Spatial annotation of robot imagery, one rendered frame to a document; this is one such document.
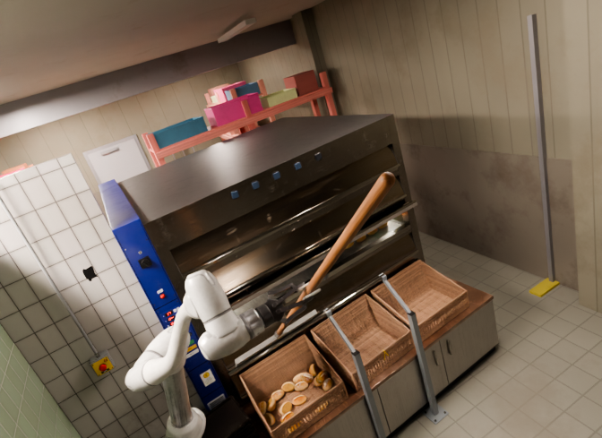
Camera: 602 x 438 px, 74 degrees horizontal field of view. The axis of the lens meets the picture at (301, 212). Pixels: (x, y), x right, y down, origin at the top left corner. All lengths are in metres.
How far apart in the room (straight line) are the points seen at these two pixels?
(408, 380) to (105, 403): 1.99
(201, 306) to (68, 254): 1.27
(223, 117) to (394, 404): 3.83
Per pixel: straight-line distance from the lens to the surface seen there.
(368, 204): 0.82
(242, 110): 5.42
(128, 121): 9.67
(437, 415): 3.50
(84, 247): 2.48
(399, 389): 3.15
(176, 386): 2.04
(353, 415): 2.98
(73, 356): 2.72
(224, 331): 1.34
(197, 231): 2.54
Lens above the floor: 2.72
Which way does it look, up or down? 21 degrees down
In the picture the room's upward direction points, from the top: 18 degrees counter-clockwise
